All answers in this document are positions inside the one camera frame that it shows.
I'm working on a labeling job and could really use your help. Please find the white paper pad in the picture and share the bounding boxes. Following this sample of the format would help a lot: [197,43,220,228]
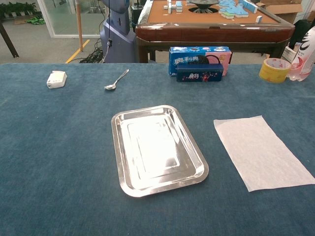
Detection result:
[213,115,315,193]

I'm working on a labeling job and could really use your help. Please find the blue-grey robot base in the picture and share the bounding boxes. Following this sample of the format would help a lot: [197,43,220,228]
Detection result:
[99,0,137,63]

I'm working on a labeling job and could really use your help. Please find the silver metal tray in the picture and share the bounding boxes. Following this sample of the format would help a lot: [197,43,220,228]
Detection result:
[111,105,210,198]

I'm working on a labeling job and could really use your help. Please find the metal spoon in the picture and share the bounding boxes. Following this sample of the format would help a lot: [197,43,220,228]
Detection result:
[103,69,130,90]

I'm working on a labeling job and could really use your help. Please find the dark blue small box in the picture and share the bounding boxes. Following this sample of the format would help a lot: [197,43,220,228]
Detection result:
[176,63,224,83]

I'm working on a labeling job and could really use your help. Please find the blue Oreo cookie box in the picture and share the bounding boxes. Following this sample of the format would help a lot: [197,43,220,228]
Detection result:
[168,46,232,77]

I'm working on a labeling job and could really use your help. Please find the brown mahjong table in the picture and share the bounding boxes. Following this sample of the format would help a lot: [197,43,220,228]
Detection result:
[135,0,296,63]

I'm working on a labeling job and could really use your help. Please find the small white box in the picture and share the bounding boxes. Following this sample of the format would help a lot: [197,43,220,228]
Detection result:
[46,70,67,89]

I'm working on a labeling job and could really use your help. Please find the blue table cloth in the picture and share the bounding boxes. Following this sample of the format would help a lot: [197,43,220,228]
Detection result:
[0,62,315,236]

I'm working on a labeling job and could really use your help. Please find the yellow tape roll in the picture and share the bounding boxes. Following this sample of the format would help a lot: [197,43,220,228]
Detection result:
[258,58,292,84]

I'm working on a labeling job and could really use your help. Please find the wooden pole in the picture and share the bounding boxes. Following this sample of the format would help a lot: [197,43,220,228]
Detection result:
[75,0,84,52]

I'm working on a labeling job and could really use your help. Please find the black mahjong table centre console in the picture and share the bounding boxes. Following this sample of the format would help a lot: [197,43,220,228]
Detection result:
[188,0,220,13]

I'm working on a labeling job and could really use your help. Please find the pile of blue mahjong tiles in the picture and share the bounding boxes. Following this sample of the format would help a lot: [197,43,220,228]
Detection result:
[218,0,258,19]

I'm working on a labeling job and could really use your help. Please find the white pink plastic bottle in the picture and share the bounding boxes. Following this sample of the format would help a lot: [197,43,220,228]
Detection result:
[288,26,315,82]

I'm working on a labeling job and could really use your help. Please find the dark table leg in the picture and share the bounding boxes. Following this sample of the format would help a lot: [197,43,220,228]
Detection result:
[0,19,20,59]

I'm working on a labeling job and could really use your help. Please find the cardboard box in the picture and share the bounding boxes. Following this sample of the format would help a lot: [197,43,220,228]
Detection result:
[255,0,304,25]

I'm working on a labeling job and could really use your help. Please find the green potted plants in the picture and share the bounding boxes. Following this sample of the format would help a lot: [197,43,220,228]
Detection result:
[0,1,37,19]

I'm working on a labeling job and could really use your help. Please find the black floor cable bundle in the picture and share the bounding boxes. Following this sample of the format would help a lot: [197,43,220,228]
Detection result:
[78,39,109,64]

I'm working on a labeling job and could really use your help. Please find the glass partition frame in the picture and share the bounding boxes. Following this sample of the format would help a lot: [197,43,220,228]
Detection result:
[36,0,106,39]

